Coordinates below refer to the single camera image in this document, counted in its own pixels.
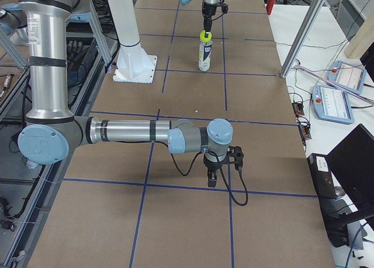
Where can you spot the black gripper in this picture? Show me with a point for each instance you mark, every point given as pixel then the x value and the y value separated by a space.
pixel 207 11
pixel 212 164

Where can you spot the yellow tennis ball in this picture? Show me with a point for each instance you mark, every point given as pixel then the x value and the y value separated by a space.
pixel 205 36

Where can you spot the tennis ball can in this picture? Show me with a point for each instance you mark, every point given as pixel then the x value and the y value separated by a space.
pixel 205 49

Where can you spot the red cylinder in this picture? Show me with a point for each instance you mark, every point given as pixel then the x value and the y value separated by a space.
pixel 271 0

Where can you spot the orange black connector box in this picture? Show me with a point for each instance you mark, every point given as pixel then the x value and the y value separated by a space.
pixel 298 108

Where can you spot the near teach pendant tablet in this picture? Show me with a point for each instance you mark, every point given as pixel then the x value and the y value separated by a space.
pixel 331 104

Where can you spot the teach pendant tablet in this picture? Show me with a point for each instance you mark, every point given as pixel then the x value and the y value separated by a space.
pixel 347 75
pixel 331 104

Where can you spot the black monitor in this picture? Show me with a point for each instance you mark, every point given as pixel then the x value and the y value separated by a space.
pixel 351 162

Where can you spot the wooden beam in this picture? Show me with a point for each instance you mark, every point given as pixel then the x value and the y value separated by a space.
pixel 362 40

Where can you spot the far teach pendant tablet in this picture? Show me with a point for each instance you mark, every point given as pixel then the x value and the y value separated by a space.
pixel 347 75

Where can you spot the white pedestal column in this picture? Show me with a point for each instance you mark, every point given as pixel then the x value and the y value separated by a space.
pixel 133 64

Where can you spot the aluminium frame post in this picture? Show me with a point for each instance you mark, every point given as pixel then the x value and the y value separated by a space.
pixel 304 29

